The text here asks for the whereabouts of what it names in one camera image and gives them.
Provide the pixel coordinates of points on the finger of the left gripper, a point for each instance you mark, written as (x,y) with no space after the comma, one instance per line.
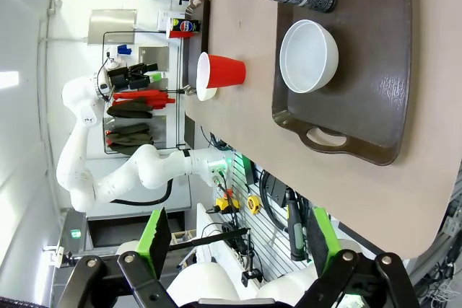
(144,68)
(146,80)

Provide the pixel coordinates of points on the brown plastic tray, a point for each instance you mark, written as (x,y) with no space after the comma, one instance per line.
(368,70)
(196,43)

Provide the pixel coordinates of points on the small blue object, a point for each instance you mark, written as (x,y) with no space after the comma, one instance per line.
(125,49)

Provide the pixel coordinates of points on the olive fabric bundle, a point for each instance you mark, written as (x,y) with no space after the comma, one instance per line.
(128,136)
(128,109)

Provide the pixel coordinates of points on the matte white bowl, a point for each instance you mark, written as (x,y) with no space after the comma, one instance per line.
(211,94)

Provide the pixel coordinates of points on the red fabric bundle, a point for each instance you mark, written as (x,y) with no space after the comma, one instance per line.
(144,99)

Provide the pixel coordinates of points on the black handheld screwdriver tool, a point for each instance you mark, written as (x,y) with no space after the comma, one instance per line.
(295,228)

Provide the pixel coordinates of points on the black power adapter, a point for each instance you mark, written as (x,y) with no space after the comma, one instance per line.
(278,192)

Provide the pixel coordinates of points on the white slatted tool board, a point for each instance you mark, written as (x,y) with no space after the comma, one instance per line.
(267,246)

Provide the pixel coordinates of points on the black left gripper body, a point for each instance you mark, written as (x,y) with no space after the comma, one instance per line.
(120,78)

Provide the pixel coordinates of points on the black Pepsi can lime band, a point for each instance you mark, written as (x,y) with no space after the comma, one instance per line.
(187,26)

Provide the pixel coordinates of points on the yellow tape measure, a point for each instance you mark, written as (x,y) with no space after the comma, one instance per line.
(253,204)

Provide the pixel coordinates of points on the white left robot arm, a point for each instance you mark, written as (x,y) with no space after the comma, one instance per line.
(79,149)

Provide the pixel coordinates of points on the stainless metal wall panel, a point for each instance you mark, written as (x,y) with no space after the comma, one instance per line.
(112,26)

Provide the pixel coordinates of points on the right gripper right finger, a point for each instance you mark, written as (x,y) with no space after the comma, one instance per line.
(325,243)

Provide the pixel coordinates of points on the yellow emergency stop box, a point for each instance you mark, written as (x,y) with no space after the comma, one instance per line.
(225,205)

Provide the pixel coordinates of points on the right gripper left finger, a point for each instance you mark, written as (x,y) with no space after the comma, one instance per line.
(155,243)

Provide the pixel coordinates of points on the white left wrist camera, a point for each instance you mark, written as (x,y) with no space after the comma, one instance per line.
(114,63)

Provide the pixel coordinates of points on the glossy pale grey bowl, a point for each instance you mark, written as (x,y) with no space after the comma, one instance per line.
(307,57)

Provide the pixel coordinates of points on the red plastic cup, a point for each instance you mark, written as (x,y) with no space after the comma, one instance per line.
(227,71)
(176,34)

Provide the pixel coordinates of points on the black articulated rod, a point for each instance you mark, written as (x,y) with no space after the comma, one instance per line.
(216,237)

